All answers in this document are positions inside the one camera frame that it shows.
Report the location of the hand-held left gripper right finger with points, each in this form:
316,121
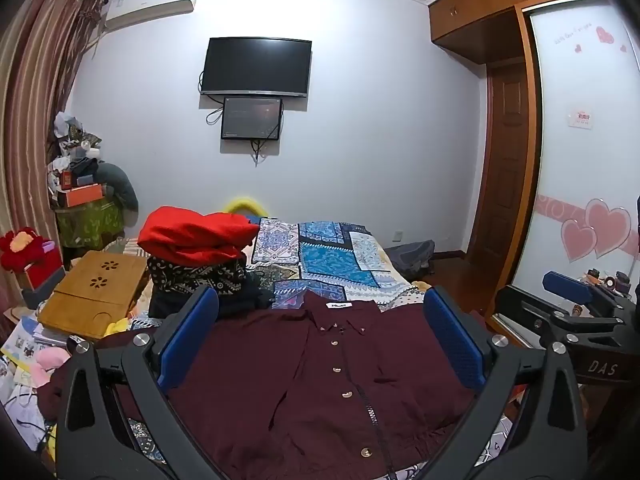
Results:
452,345

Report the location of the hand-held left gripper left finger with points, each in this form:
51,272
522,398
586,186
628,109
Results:
187,345

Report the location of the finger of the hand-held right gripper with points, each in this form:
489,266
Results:
520,317
567,287

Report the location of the maroon button shirt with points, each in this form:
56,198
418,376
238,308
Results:
280,385

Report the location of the navy garment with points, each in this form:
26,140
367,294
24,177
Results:
240,302

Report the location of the dark patterned garment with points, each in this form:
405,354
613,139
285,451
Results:
195,275

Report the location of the yellow cloth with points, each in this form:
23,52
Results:
117,327

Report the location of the dark bag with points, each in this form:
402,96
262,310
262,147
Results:
410,257

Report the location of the wooden lap desk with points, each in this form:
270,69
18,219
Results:
90,295

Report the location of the red garment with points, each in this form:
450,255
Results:
195,232

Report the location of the pink plush toy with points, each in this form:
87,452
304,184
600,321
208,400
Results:
50,362

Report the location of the blue patchwork blanket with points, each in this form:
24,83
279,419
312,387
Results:
325,260

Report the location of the red box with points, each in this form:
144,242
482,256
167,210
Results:
45,267

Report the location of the pile of papers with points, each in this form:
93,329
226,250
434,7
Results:
25,342

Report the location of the orange box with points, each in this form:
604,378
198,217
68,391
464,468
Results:
82,195

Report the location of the red plush flower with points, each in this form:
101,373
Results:
17,245

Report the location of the pile of household clutter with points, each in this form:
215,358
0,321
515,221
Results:
75,145

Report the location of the striped brown curtain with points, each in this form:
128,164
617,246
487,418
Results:
35,110

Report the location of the wooden overhead cabinet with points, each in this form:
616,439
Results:
480,15

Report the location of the white air conditioner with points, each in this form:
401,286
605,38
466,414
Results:
150,2

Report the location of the small black wall monitor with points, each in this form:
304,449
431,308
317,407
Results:
251,118

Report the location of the black wall television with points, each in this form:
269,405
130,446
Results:
256,66

